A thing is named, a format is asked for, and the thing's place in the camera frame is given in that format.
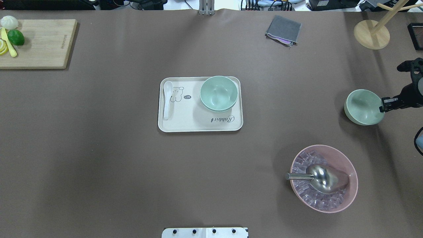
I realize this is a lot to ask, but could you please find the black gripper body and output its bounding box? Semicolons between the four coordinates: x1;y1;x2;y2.
396;58;423;109

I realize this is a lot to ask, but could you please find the green bowl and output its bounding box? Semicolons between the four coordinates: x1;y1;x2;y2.
344;89;385;126
200;76;239;104
201;101;237;112

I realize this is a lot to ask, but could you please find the black tray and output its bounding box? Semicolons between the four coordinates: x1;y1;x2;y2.
407;23;423;50

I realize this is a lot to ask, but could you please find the wooden mug tree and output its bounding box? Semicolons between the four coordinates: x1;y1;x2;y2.
353;0;423;50

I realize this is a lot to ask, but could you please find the metal scoop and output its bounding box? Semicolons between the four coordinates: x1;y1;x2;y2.
285;164;350;194

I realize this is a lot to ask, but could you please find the pink bowl with ice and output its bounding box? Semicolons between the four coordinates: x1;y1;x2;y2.
289;144;358;214

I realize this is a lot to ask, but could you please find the grey folded cloth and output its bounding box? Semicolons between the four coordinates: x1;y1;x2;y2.
265;16;302;47

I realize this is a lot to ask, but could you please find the green bowl on tray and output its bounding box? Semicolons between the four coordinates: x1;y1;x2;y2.
201;101;237;112

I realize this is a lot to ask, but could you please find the cream rabbit tray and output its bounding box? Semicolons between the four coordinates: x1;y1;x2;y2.
158;76;243;133

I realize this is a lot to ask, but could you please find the white ceramic spoon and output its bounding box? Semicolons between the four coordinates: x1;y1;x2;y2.
163;80;173;120

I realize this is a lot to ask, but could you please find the wooden cutting board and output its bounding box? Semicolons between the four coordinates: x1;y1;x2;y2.
0;19;77;69

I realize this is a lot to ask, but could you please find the green lime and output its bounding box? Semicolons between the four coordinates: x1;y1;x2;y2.
7;29;25;46

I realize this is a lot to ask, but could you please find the yellow plastic knife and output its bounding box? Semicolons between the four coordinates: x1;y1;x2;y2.
1;27;17;58

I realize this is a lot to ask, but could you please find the white garlic bulb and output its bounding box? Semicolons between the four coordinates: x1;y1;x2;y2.
0;15;19;30

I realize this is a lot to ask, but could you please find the lemon slice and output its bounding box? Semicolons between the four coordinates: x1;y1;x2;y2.
0;39;9;55

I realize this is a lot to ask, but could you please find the aluminium frame post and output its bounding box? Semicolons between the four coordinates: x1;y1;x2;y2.
198;0;215;16

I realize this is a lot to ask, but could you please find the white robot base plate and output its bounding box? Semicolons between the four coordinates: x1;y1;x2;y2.
161;227;249;238

